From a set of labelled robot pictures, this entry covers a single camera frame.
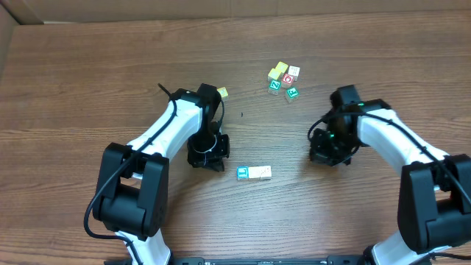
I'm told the blue picture block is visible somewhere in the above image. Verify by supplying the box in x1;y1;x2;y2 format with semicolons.
236;166;249;180

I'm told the tan yellow letter block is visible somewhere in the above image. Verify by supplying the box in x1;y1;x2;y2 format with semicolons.
248;166;261;180

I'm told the white drawing block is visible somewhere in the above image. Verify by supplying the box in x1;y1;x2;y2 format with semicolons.
259;166;272;180

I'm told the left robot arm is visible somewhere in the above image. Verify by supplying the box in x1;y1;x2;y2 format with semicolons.
83;83;230;264

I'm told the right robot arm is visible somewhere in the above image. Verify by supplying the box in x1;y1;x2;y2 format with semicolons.
308;85;470;264

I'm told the lone yellow block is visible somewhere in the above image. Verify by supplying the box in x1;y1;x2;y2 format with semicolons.
217;87;229;102

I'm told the green picture block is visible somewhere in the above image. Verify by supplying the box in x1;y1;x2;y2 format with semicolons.
285;87;300;103

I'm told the red picture block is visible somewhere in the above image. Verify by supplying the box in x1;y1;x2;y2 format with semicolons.
280;74;294;88

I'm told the green Z block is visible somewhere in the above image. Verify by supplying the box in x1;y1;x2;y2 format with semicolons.
268;79;281;95

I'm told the white letter block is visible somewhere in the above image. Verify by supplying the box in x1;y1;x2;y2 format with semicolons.
287;66;300;82

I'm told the yellow block front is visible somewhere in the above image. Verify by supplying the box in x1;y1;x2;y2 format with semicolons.
267;68;282;82

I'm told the yellow block rear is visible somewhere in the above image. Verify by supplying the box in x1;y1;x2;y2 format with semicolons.
275;61;289;75

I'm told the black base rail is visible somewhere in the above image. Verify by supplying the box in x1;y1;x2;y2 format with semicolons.
103;255;372;265

